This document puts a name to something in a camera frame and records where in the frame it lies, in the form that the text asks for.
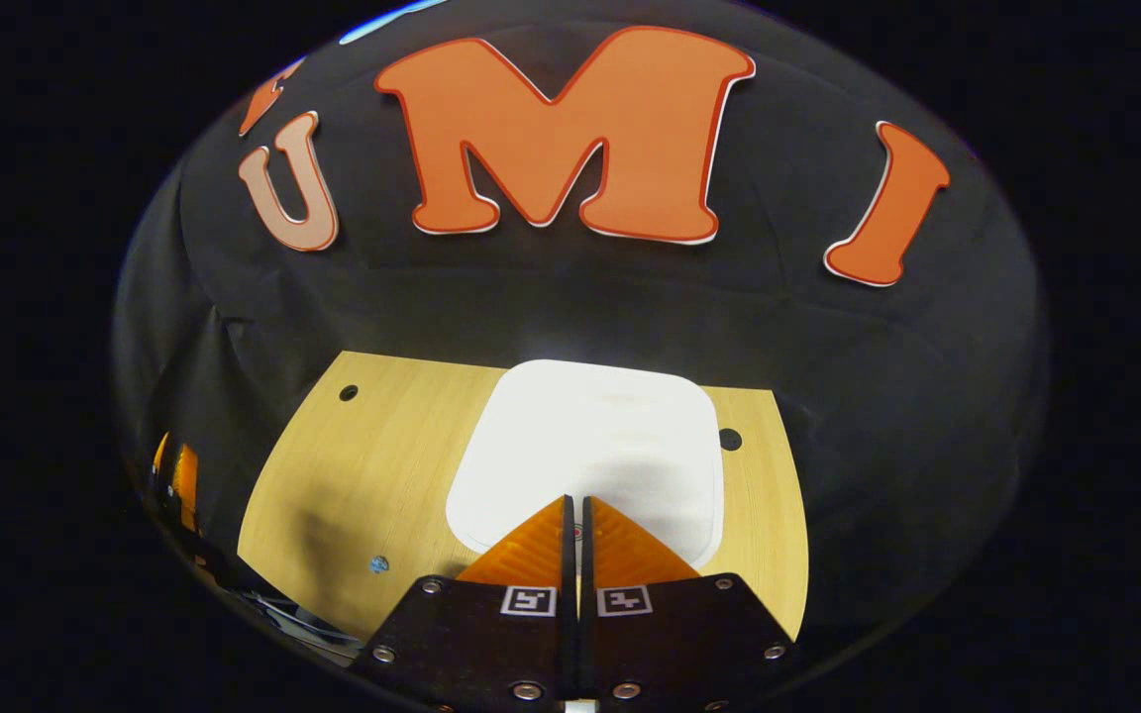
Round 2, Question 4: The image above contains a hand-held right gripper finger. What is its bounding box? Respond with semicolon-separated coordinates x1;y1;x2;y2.
580;495;801;713
348;495;577;713

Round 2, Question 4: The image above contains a white desktop garbage bin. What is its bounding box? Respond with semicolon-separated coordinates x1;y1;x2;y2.
445;359;727;580

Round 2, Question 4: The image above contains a wooden desktop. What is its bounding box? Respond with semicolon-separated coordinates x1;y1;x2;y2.
237;350;811;645

